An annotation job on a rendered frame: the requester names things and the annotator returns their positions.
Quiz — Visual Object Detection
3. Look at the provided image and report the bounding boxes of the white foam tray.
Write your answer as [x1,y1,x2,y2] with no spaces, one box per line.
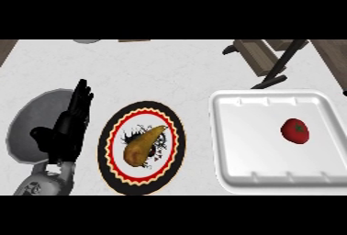
[206,88,347,196]

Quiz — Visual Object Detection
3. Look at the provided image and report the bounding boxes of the grey round plate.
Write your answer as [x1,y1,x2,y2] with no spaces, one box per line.
[4,88,73,165]

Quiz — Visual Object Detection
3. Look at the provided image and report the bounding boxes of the black red patterned plate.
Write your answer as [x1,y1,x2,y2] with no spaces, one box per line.
[95,100,187,196]

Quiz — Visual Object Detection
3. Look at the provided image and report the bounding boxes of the yellow brown pear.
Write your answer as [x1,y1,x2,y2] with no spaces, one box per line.
[123,125,169,167]

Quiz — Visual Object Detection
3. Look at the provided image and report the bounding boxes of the red tomato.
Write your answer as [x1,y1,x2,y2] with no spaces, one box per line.
[278,117,311,145]

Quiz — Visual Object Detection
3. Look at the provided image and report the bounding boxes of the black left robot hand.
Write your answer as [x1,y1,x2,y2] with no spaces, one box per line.
[27,78,94,167]

